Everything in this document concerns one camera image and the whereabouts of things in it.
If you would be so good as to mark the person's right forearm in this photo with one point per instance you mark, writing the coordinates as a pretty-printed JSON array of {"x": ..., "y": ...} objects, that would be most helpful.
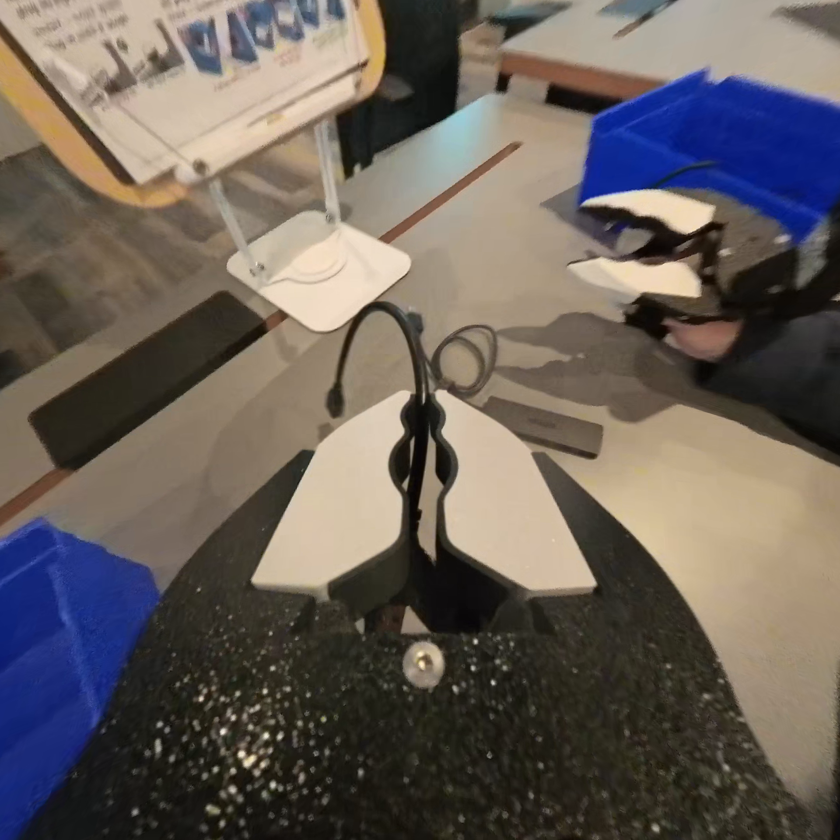
[{"x": 787, "y": 380}]

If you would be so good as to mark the person's right hand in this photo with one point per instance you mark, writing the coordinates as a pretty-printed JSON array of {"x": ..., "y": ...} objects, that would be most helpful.
[{"x": 705, "y": 338}]

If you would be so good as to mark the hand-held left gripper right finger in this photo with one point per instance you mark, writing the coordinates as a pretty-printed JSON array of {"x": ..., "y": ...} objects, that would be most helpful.
[{"x": 512, "y": 512}]

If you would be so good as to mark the blue plastic bin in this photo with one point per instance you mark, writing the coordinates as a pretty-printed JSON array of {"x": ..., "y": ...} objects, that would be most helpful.
[
  {"x": 754, "y": 144},
  {"x": 65, "y": 623}
]

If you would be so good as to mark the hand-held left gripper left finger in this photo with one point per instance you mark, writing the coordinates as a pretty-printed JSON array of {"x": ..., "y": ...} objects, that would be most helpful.
[{"x": 334, "y": 512}]

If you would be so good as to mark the black partition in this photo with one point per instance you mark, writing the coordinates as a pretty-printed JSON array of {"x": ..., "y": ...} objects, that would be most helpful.
[{"x": 407, "y": 65}]

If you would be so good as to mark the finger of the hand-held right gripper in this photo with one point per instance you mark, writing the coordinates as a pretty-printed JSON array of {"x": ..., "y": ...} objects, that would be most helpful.
[
  {"x": 649, "y": 279},
  {"x": 663, "y": 210}
]

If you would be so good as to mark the grey usb hub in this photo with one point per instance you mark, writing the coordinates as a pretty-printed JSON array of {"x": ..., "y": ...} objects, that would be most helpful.
[{"x": 544, "y": 426}]

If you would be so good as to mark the instruction board on stand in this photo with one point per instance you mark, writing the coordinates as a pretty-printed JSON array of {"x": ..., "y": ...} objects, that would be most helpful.
[{"x": 98, "y": 180}]

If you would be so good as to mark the printed instruction sheet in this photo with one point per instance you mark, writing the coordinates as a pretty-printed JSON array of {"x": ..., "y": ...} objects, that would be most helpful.
[{"x": 197, "y": 98}]

